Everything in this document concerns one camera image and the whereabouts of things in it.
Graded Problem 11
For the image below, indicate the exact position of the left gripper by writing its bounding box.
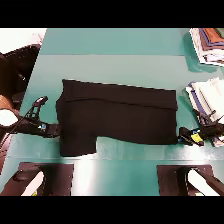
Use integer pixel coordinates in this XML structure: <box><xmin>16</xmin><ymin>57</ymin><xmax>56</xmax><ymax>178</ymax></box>
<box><xmin>39</xmin><ymin>122</ymin><xmax>62</xmax><ymax>139</ymax></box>

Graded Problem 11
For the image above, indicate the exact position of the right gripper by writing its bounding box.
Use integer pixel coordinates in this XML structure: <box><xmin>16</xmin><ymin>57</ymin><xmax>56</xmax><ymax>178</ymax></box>
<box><xmin>178</xmin><ymin>126</ymin><xmax>205</xmax><ymax>147</ymax></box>

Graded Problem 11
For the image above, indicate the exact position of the black garment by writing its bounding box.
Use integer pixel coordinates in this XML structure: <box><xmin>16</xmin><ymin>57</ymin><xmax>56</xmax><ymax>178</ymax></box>
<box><xmin>55</xmin><ymin>78</ymin><xmax>179</xmax><ymax>158</ymax></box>

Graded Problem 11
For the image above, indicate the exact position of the blue garment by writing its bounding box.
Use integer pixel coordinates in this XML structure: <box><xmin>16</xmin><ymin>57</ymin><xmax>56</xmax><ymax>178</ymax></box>
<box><xmin>198</xmin><ymin>29</ymin><xmax>224</xmax><ymax>48</ymax></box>

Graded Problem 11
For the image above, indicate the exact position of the brown garment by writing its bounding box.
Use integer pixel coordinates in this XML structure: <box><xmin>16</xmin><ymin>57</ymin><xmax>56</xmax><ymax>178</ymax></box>
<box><xmin>203</xmin><ymin>27</ymin><xmax>224</xmax><ymax>43</ymax></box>

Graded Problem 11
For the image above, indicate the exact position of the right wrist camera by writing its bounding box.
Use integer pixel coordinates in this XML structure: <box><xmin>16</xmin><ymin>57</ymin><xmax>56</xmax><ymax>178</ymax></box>
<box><xmin>193</xmin><ymin>109</ymin><xmax>218</xmax><ymax>127</ymax></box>

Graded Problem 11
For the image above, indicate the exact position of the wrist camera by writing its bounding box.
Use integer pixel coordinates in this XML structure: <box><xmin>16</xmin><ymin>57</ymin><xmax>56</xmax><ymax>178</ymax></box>
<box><xmin>193</xmin><ymin>109</ymin><xmax>218</xmax><ymax>127</ymax></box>
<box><xmin>26</xmin><ymin>95</ymin><xmax>50</xmax><ymax>122</ymax></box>

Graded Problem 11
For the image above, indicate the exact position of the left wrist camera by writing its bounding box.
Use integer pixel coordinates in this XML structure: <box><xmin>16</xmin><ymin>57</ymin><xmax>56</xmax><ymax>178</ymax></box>
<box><xmin>26</xmin><ymin>95</ymin><xmax>50</xmax><ymax>122</ymax></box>

